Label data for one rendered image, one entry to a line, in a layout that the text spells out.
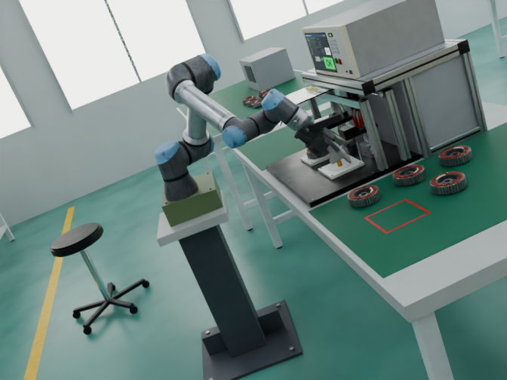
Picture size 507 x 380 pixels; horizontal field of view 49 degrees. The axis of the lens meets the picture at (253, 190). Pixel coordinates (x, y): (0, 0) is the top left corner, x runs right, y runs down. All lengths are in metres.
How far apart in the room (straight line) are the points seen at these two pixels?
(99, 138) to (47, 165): 0.68
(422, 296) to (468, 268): 0.15
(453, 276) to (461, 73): 0.99
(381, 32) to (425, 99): 0.30
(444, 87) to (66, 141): 5.34
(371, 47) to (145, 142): 5.01
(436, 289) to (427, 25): 1.16
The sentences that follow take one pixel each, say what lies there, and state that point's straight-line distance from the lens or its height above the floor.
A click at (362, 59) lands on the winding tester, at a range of 2.17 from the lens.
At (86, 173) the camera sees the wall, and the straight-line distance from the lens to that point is 6.99.
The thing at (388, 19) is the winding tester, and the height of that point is 1.27.
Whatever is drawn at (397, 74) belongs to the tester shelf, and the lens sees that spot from 2.11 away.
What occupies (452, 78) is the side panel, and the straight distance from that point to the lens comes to 2.24.
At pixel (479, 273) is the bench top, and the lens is 1.50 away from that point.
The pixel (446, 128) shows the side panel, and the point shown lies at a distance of 2.26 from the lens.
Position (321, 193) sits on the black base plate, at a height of 0.77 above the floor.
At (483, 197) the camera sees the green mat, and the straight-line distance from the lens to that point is 1.83.
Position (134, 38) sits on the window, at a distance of 6.80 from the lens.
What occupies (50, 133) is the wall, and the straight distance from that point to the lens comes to 6.93.
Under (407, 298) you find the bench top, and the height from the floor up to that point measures 0.75.
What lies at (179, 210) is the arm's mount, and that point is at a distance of 2.43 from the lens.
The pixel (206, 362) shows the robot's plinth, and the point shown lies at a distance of 2.84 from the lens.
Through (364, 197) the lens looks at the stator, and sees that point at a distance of 1.95.
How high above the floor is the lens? 1.56
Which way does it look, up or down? 19 degrees down
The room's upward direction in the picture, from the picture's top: 21 degrees counter-clockwise
